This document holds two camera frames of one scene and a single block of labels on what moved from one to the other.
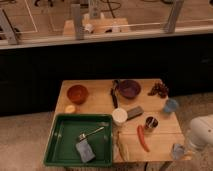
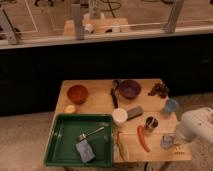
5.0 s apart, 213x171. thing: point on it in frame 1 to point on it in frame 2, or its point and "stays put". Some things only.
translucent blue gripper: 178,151 to 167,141
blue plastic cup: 171,105 stays put
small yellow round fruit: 70,108 stays put
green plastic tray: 64,135 stays put
